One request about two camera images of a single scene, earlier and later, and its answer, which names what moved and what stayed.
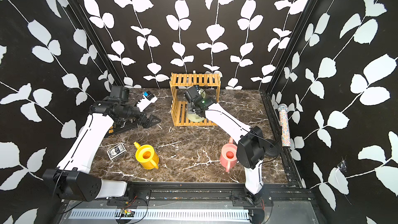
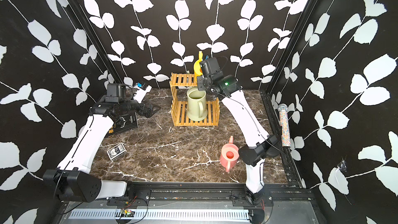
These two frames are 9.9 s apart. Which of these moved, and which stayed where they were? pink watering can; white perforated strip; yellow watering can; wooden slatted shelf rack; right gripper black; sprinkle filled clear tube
Moved: right gripper black; yellow watering can
Stayed: wooden slatted shelf rack; pink watering can; sprinkle filled clear tube; white perforated strip
